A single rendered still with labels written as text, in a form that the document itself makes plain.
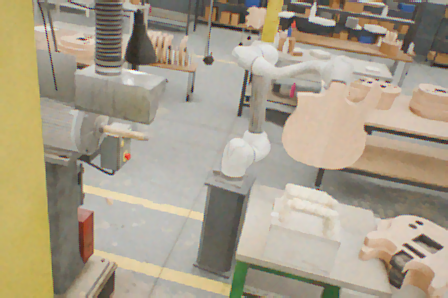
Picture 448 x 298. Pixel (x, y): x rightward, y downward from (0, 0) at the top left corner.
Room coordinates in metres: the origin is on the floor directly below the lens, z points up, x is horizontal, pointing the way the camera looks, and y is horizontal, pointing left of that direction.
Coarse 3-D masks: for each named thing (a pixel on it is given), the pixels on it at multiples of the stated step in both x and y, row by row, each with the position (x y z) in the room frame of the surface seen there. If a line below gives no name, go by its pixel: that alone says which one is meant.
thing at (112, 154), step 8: (128, 128) 1.87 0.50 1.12; (112, 136) 1.75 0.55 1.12; (120, 136) 1.77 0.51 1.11; (104, 144) 1.76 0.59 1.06; (112, 144) 1.75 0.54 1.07; (120, 144) 1.76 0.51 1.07; (128, 144) 1.86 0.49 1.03; (104, 152) 1.76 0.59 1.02; (112, 152) 1.75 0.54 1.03; (120, 152) 1.77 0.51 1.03; (128, 152) 1.87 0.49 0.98; (104, 160) 1.76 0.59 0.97; (112, 160) 1.75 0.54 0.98; (120, 160) 1.77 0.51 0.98; (96, 168) 1.77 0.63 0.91; (104, 168) 1.76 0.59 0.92; (112, 168) 1.75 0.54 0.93; (120, 168) 1.77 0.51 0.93
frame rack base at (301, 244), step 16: (272, 224) 1.26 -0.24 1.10; (288, 224) 1.28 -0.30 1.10; (304, 224) 1.29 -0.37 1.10; (320, 224) 1.31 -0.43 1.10; (336, 224) 1.33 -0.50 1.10; (272, 240) 1.26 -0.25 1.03; (288, 240) 1.25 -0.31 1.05; (304, 240) 1.24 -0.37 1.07; (320, 240) 1.23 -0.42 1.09; (336, 240) 1.23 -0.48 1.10; (272, 256) 1.26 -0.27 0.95; (288, 256) 1.25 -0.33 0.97; (304, 256) 1.24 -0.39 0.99; (320, 256) 1.23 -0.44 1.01; (320, 272) 1.22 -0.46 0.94
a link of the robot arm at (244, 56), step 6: (240, 48) 2.31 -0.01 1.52; (246, 48) 2.31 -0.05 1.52; (252, 48) 2.32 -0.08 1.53; (258, 48) 2.34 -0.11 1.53; (234, 54) 2.31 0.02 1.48; (240, 54) 2.27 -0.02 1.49; (246, 54) 2.26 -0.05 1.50; (252, 54) 2.25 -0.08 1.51; (258, 54) 2.28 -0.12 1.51; (240, 60) 2.26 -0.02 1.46; (246, 60) 2.23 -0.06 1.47; (252, 60) 2.22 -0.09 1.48; (246, 66) 2.24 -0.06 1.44
